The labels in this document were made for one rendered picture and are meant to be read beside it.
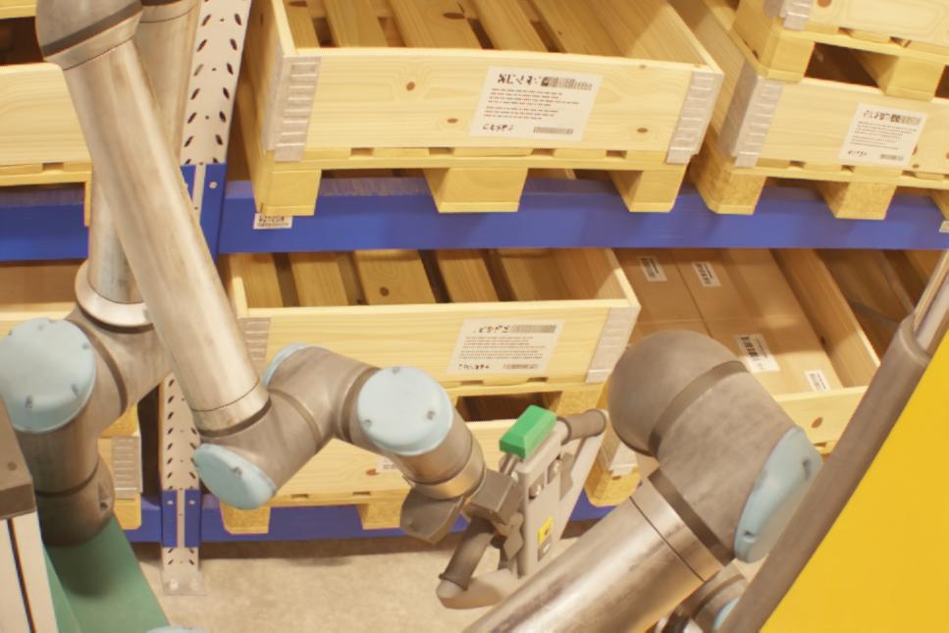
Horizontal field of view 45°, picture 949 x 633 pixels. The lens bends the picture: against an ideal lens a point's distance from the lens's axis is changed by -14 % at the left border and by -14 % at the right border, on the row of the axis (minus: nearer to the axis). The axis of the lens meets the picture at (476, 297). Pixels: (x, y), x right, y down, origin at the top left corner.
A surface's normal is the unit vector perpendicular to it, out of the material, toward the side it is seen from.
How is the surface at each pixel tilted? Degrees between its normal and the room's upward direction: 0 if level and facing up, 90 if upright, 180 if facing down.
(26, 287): 0
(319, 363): 16
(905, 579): 90
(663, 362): 45
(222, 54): 90
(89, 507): 70
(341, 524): 90
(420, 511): 33
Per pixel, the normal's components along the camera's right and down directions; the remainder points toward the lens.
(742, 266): 0.21, -0.73
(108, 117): 0.05, 0.39
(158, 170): 0.67, 0.11
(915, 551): -0.95, 0.02
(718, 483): -0.29, -0.26
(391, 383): -0.20, -0.47
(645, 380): -0.83, -0.36
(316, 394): 0.48, -0.54
